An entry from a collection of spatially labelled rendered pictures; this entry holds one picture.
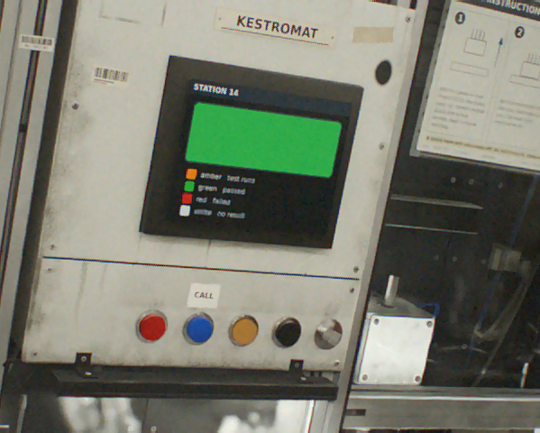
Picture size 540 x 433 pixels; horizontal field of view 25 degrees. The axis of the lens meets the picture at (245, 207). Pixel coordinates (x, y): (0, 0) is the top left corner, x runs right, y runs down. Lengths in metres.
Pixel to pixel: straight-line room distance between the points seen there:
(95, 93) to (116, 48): 0.05
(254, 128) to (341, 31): 0.16
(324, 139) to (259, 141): 0.09
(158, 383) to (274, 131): 0.32
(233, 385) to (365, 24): 0.45
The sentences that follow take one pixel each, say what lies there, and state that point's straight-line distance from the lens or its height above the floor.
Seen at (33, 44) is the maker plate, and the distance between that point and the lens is 1.29.
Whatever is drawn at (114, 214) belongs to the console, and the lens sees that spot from 1.34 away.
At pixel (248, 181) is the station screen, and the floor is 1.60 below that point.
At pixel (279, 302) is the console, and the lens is 1.46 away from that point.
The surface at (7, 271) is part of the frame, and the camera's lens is 1.33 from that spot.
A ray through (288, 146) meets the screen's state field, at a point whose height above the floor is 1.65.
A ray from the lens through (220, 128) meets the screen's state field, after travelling 1.34.
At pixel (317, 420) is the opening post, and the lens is 1.56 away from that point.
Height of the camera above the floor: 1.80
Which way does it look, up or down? 10 degrees down
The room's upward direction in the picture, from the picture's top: 11 degrees clockwise
